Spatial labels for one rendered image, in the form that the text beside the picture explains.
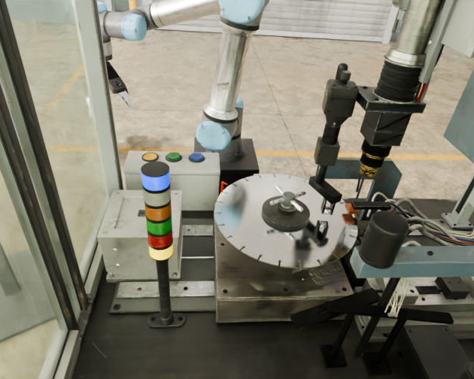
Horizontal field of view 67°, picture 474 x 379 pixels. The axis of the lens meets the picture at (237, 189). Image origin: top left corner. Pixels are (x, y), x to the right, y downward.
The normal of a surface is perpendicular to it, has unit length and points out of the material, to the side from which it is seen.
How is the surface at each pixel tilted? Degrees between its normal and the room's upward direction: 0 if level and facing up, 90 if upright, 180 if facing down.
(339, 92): 90
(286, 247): 0
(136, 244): 90
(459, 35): 90
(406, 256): 0
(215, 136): 97
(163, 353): 0
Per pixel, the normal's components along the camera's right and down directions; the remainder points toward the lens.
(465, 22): -0.99, -0.01
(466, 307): 0.07, 0.59
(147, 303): 0.07, -0.81
